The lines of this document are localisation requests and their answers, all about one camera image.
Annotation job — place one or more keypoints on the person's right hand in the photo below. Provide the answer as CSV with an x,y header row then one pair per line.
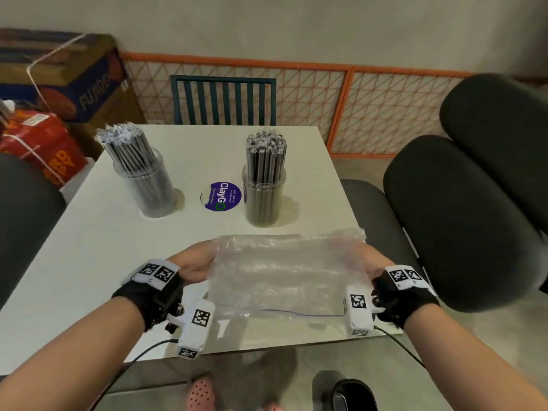
x,y
406,301

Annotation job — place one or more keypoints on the person's left hand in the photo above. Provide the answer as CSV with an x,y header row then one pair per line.
x,y
165,301

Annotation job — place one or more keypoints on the person's right fingers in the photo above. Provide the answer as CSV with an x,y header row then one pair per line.
x,y
371,261

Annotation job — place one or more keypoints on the person's left fingers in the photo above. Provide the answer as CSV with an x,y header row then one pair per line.
x,y
197,263

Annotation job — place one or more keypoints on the clear plastic zip bag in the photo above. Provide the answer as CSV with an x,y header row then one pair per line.
x,y
282,273

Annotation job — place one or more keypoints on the person's left forearm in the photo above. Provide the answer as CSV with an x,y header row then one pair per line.
x,y
72,355

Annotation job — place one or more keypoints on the person's right forearm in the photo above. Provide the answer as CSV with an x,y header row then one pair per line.
x,y
471,359

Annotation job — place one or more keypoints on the white marker tag plate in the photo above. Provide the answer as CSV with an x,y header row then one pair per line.
x,y
156,273
409,277

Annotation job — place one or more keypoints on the grey padded chair seat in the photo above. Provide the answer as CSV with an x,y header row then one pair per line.
x,y
372,218

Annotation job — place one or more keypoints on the round purple sticker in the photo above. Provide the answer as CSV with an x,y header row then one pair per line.
x,y
223,196

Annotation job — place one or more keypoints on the clear plastic jar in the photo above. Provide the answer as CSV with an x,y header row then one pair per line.
x,y
147,192
263,201

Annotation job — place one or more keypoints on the black padded office chair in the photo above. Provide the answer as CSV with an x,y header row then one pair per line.
x,y
471,209

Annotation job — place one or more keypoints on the bundle of grey wrapped straws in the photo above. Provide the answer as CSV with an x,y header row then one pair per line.
x,y
265,151
126,145

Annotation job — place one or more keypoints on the pink perforated clog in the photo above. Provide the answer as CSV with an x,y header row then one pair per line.
x,y
200,393

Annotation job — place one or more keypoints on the black shiny chair base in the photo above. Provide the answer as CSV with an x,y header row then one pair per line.
x,y
349,393

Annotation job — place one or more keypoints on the teal slatted chair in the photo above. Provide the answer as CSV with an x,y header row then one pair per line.
x,y
222,100

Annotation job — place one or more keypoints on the dark grey padded chair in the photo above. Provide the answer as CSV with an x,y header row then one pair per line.
x,y
25,218

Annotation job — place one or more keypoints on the red printed cardboard box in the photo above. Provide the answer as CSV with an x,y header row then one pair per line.
x,y
43,145

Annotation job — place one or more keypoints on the blue printed cardboard box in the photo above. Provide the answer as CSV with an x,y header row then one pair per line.
x,y
64,72

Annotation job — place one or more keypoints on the white wrist camera with marker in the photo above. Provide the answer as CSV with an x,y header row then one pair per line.
x,y
357,310
195,329

